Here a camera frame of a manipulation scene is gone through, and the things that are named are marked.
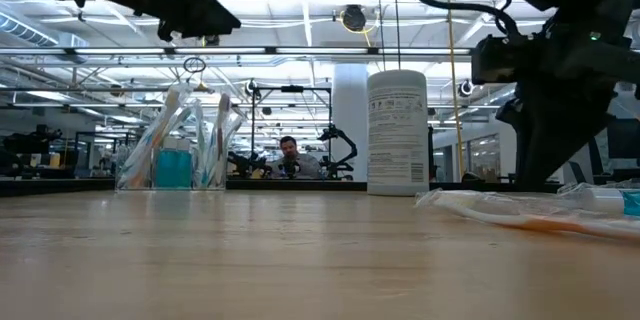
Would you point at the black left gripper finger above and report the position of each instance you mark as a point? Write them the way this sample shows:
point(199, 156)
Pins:
point(200, 17)

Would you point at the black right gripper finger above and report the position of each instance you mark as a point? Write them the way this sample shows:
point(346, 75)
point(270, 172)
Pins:
point(555, 135)

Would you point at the black background robot arm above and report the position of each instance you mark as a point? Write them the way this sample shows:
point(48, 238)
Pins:
point(245, 162)
point(345, 140)

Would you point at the navy white toothbrush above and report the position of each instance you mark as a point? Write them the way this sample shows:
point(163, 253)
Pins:
point(220, 110)

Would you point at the white wipes canister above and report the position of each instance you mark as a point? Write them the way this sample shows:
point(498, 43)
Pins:
point(397, 135)

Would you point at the purple white toothbrush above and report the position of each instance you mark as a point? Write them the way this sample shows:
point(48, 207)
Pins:
point(131, 170)

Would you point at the green white toothbrush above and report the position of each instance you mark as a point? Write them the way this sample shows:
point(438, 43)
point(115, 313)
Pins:
point(232, 135)

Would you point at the black monitor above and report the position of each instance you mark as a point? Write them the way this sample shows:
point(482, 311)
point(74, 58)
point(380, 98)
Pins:
point(625, 140)

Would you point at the pale orange toothbrush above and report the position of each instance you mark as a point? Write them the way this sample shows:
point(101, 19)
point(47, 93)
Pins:
point(177, 120)

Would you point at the black background station frame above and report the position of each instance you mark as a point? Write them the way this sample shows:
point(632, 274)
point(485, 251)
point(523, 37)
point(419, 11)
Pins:
point(291, 88)

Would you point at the dark cluttered workbench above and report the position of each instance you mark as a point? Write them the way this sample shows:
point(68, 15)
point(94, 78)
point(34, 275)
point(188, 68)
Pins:
point(30, 145)

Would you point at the long ceiling light strip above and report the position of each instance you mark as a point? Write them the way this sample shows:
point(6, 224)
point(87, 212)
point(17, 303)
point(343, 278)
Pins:
point(320, 51)

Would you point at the person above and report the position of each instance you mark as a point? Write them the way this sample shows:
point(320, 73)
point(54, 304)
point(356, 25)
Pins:
point(306, 165)

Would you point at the orange white toothbrush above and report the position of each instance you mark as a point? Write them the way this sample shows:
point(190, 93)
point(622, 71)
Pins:
point(150, 145)

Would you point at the orange teal toothbrush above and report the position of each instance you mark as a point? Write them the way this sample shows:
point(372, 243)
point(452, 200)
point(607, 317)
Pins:
point(550, 224)

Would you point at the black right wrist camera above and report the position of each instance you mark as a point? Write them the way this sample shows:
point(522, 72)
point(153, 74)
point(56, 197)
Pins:
point(500, 60)

